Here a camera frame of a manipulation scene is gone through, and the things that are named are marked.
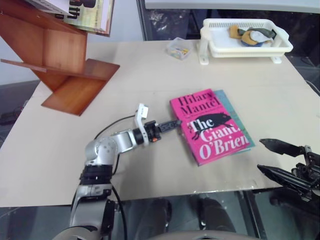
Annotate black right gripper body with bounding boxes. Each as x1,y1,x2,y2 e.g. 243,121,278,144
290,144,320,203

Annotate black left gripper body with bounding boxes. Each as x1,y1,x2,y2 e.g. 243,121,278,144
145,120,162,144

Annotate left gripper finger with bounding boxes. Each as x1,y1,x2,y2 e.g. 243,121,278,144
160,124,180,134
159,119,183,130

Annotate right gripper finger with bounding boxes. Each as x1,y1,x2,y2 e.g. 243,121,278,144
259,137,306,159
257,164,314,199

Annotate pink Hilary Mantel book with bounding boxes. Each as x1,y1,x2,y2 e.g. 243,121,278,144
169,88,252,168

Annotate teal book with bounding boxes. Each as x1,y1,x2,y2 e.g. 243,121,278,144
197,89,257,167

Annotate zigzag wooden bookshelf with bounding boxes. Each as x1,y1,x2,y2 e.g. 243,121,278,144
0,0,121,117

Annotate book with large black letters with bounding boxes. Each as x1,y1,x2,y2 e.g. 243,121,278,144
63,0,116,38

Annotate white cover book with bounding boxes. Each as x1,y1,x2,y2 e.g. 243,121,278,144
24,0,70,17

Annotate small clear plastic box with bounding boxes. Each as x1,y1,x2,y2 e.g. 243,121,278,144
165,37,193,61

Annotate white plastic drainer rack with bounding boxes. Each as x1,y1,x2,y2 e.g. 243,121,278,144
199,17,294,66

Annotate pale grey cloth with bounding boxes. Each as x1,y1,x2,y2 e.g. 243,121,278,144
249,30,273,45

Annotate dark green cloth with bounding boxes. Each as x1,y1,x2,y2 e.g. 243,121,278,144
237,27,277,39

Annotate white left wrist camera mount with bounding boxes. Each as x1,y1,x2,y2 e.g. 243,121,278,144
133,102,149,147

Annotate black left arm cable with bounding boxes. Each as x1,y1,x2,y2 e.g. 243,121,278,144
93,114,137,240

